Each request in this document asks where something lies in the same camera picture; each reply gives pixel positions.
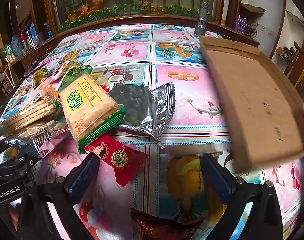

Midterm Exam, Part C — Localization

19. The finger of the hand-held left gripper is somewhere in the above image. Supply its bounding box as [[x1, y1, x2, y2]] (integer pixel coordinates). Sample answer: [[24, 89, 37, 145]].
[[0, 156, 40, 180]]

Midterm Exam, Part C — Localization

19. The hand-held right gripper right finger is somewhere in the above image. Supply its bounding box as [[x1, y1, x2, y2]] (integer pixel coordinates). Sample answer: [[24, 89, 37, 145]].
[[201, 152, 285, 240]]

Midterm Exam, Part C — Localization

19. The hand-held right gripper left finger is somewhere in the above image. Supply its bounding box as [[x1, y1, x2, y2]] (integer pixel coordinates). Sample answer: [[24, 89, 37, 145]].
[[17, 152, 102, 240]]

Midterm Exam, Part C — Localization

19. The clear cracker packet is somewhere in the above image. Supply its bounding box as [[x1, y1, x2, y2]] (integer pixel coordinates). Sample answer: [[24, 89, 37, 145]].
[[0, 99, 64, 137]]

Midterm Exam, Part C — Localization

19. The yellow green cracker packet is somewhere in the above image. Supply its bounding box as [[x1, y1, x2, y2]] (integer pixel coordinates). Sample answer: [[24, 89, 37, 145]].
[[57, 72, 126, 155]]

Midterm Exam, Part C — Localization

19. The brown cardboard box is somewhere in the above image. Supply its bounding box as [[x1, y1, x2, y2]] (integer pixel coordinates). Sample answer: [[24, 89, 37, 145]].
[[199, 35, 304, 174]]

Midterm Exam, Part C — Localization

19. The green pea snack packet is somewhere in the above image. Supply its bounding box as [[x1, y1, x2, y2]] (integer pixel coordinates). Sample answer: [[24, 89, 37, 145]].
[[31, 66, 50, 89], [57, 64, 92, 90]]

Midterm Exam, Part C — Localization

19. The silver foil snack packet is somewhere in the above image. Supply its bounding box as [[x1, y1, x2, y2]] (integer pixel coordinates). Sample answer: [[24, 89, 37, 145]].
[[108, 82, 176, 149], [4, 124, 71, 158]]

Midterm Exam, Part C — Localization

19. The dark red snack packet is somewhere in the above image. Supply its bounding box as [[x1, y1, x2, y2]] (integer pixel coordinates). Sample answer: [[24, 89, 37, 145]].
[[130, 209, 205, 240]]

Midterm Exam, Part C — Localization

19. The red white snack packet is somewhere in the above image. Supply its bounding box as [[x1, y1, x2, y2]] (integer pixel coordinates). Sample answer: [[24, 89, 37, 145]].
[[51, 61, 69, 80]]

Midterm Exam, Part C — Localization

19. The printed fruit tablecloth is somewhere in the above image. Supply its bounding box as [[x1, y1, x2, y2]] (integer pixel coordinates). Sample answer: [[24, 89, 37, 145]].
[[0, 24, 304, 240]]

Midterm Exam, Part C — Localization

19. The teal water jug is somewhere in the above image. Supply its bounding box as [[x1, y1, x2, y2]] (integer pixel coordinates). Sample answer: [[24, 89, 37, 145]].
[[11, 36, 23, 57]]

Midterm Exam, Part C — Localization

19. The silver thermos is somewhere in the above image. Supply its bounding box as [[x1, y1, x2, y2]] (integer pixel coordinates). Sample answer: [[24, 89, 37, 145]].
[[23, 29, 36, 49]]

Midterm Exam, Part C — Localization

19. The blue spray bottle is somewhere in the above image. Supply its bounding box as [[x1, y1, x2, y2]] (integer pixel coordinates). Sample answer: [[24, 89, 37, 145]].
[[44, 22, 53, 39]]

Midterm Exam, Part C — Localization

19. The wooden armchair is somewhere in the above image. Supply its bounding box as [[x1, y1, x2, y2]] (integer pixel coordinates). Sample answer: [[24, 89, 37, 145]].
[[283, 41, 304, 105]]

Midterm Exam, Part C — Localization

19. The grey flashlight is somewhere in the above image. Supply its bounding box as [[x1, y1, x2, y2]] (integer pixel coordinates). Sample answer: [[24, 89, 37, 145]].
[[194, 1, 209, 35]]

